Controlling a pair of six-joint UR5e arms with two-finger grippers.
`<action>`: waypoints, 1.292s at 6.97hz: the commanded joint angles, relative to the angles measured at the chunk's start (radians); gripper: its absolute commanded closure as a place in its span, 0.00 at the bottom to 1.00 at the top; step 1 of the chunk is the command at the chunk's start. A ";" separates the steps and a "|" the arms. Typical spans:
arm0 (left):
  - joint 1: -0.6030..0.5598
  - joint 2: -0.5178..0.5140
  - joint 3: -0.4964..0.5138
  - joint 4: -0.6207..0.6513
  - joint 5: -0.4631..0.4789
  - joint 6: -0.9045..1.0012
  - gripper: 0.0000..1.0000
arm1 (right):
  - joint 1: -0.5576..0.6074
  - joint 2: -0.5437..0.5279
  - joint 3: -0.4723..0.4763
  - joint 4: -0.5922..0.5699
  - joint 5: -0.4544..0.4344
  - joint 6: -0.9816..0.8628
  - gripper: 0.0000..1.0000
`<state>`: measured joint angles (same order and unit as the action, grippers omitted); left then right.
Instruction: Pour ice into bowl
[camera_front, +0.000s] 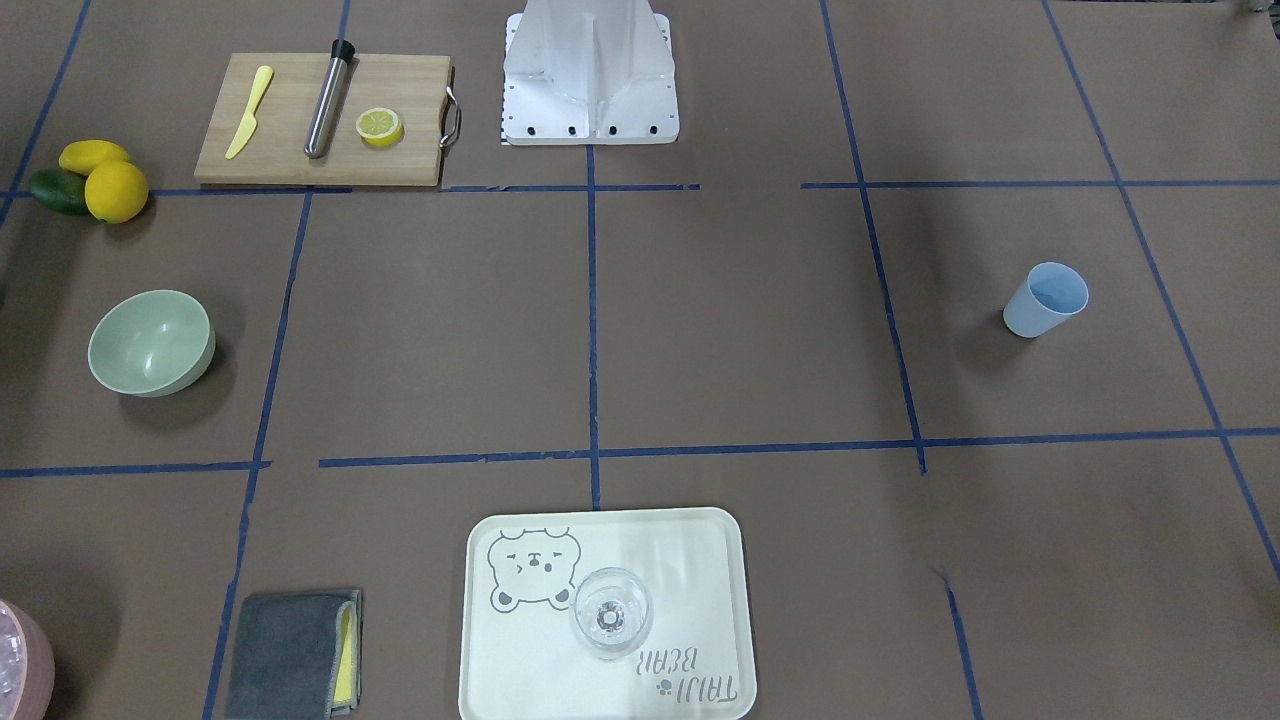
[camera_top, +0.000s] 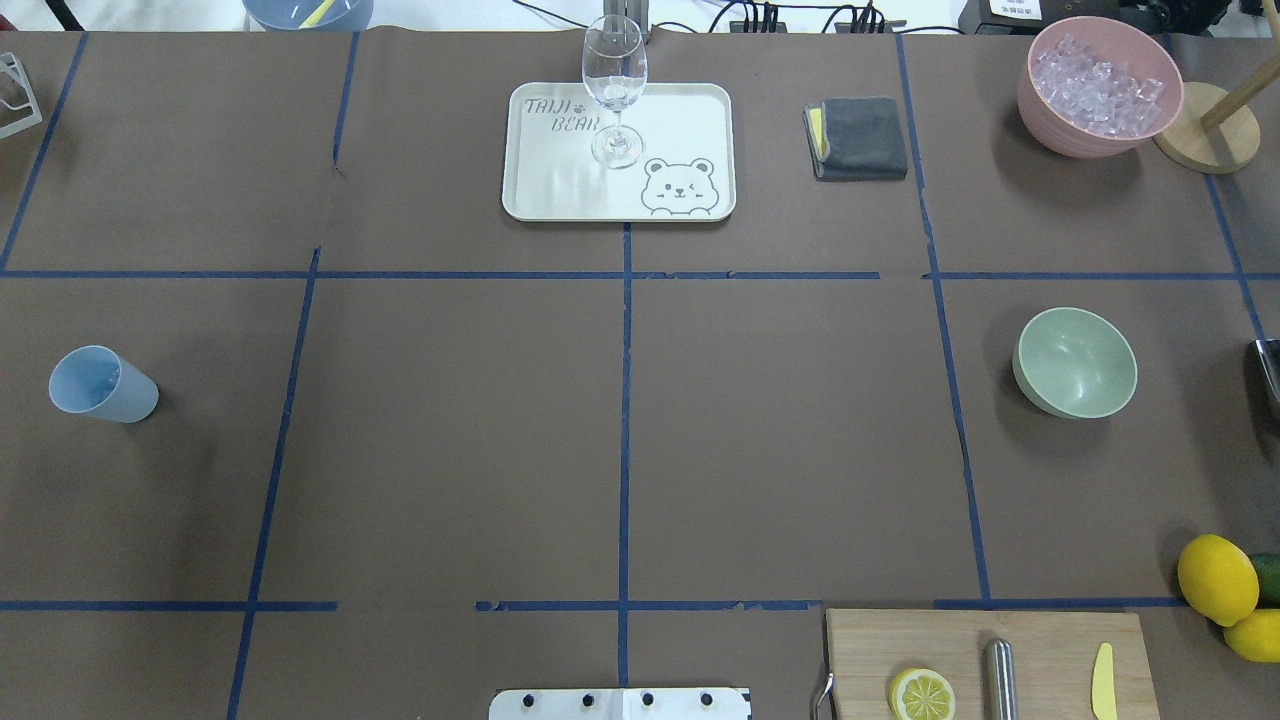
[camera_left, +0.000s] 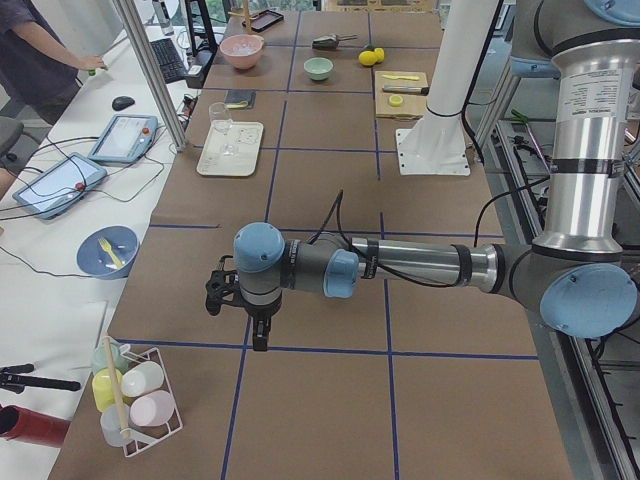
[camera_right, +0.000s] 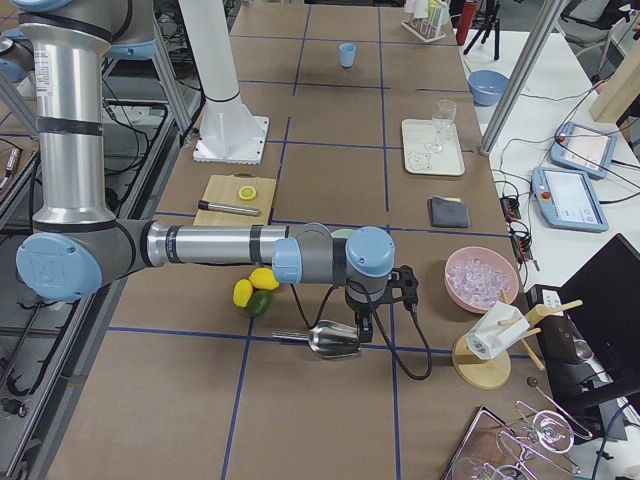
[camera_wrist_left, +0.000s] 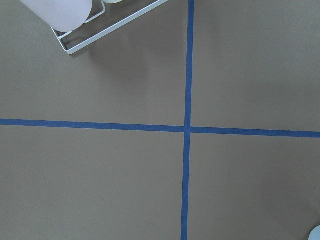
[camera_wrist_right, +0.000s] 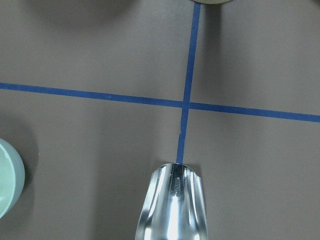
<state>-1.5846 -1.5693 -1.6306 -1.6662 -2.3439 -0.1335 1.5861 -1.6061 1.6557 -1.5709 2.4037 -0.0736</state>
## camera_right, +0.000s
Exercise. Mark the wooden cutting board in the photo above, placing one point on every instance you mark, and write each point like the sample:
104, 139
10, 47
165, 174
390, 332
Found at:
225, 189

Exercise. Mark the cream bear tray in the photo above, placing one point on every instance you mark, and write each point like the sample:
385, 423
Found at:
417, 160

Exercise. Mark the steel muddler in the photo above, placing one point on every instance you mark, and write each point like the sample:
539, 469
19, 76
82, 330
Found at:
228, 208

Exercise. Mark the clear wine glass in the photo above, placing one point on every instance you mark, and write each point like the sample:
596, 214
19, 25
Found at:
443, 116

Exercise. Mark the green bowl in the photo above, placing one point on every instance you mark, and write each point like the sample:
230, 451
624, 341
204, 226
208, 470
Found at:
343, 233

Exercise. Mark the pink bowl with ice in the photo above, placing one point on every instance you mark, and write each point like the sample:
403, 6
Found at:
477, 277

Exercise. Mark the light blue cup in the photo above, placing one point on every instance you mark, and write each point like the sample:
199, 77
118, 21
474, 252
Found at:
347, 52

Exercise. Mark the glassware tray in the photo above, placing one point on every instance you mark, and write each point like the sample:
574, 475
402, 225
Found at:
533, 445

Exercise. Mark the teach pendant near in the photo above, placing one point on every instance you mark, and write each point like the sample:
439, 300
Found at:
567, 200

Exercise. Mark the black tripod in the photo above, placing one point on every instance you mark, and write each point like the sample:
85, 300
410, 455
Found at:
491, 25

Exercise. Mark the red bottle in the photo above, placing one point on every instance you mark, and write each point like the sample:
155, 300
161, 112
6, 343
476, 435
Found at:
465, 21

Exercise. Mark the lemon half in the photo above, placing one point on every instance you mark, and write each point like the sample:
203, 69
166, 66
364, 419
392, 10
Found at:
247, 193

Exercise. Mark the teach pendant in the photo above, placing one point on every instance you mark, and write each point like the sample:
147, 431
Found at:
583, 148
567, 200

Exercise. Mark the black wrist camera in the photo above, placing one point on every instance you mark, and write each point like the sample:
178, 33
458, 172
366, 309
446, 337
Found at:
402, 286

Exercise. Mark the aluminium frame post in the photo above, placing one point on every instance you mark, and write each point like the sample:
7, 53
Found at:
525, 63

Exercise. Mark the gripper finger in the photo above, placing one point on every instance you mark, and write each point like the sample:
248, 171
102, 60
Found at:
364, 329

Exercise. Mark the yellow lemon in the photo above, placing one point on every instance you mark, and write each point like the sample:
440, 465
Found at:
262, 278
242, 292

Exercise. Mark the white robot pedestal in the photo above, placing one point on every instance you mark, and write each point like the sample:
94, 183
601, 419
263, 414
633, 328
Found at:
228, 131

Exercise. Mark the blue bowl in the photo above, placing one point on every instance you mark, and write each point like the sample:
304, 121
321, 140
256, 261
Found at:
487, 87

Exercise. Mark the grey folded cloth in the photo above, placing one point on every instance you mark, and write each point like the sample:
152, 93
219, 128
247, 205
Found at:
448, 213

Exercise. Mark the teach pendant far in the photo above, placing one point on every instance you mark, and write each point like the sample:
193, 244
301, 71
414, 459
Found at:
583, 148

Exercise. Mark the metal ice scoop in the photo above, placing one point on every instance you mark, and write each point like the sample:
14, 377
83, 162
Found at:
328, 339

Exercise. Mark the wooden mug tree stand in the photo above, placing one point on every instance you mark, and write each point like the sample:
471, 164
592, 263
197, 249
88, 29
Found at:
492, 374

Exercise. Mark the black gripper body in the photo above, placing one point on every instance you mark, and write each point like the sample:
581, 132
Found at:
360, 312

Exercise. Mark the white wire cup rack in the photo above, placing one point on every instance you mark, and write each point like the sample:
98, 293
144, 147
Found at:
426, 19

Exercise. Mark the white carton on stand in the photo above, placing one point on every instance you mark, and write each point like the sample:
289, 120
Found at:
496, 331

